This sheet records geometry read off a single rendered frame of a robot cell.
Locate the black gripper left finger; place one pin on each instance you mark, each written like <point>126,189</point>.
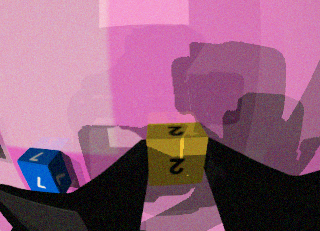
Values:
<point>113,201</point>

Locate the blue block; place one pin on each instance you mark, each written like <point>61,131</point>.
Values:
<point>44,170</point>

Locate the yellow block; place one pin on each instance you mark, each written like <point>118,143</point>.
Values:
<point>176,153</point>

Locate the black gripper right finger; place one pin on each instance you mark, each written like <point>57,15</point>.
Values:
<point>253,197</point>

